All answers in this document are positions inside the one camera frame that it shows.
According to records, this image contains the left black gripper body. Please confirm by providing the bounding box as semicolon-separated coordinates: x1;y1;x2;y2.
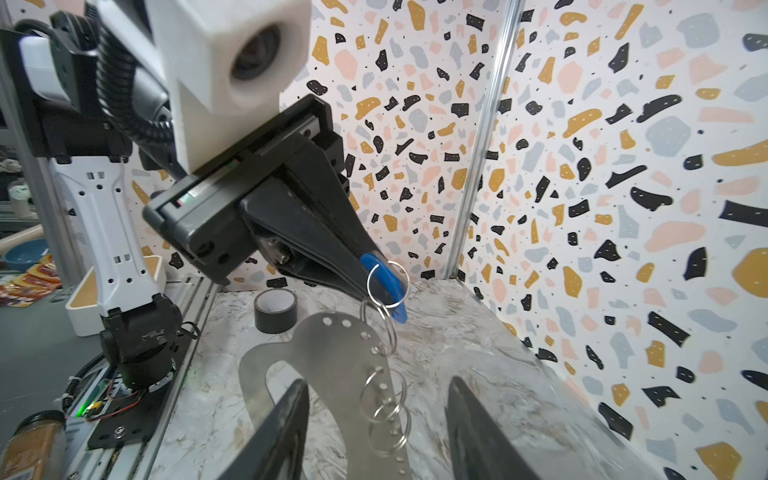
142;94;333;285

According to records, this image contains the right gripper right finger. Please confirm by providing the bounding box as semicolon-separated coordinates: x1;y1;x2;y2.
445;376;539;480

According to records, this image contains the blue capped key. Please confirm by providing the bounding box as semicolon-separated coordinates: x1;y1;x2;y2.
361;253;411;324

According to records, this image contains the red snack packet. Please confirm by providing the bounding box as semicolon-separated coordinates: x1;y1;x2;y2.
1;254;62;308

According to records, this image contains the black tape roll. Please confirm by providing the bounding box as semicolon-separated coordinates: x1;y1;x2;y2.
254;289;298;334

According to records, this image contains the metal keyring plate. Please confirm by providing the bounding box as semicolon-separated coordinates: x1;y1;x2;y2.
238;312;412;479

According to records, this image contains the white wooden tray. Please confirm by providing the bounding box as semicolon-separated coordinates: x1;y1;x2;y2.
65;255;167;337

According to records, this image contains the spice jar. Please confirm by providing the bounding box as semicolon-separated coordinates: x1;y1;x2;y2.
1;410;66;480

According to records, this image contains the blue bowl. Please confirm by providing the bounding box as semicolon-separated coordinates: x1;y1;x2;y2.
2;238;49;272

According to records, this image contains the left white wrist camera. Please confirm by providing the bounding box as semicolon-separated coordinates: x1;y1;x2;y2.
146;1;312;173

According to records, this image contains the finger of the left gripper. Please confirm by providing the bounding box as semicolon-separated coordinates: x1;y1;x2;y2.
239;177;367;300
284;143;382;270

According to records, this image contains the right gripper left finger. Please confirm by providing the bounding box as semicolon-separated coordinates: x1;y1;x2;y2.
219;379;310;480

